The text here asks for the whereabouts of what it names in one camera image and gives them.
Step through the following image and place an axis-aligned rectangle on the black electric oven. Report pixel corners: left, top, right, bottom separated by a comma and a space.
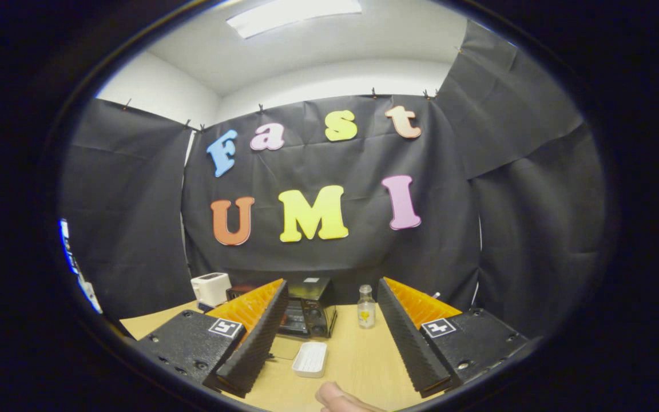
227, 277, 338, 361

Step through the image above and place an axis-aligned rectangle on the white rectangular tray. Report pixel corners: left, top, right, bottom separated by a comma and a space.
292, 342, 328, 379

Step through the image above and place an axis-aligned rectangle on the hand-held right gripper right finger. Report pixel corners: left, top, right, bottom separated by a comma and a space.
376, 276, 531, 399

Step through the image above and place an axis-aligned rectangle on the clear bottle with yellow label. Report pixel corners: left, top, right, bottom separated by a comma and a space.
357, 284, 376, 329

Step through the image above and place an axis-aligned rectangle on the blue white banner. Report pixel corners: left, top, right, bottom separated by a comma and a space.
58, 219, 103, 314

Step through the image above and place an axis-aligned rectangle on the black backdrop cloth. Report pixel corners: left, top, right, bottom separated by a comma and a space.
58, 20, 608, 339

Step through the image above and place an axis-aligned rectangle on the ceiling light panel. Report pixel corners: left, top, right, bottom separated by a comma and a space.
227, 0, 363, 39

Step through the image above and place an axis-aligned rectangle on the white toaster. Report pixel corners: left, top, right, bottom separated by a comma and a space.
190, 272, 232, 308

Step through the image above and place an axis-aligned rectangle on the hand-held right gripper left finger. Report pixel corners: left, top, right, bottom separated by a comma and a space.
134, 278, 290, 399

